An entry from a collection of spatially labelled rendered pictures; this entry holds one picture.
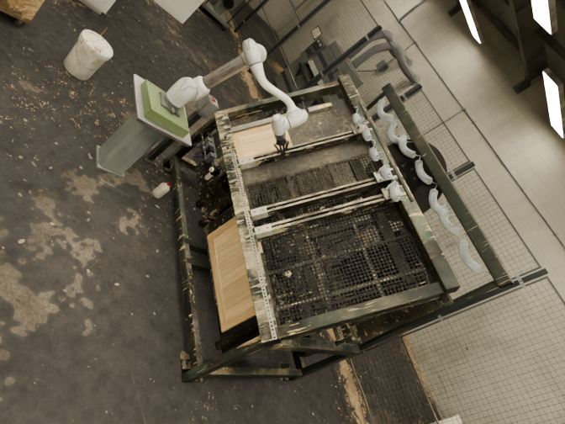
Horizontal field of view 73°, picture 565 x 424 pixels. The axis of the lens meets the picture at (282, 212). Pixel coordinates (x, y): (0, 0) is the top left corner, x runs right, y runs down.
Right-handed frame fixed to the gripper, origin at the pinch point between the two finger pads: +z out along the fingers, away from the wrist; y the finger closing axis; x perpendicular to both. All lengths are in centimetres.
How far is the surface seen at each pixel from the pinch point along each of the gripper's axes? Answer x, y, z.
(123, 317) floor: -101, -142, 10
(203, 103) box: 67, -55, -17
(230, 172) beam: -2.4, -46.4, 3.5
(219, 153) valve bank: 24, -53, 5
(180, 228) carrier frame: -18, -104, 41
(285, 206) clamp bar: -50, -11, 2
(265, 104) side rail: 69, -1, 4
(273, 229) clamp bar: -67, -24, 2
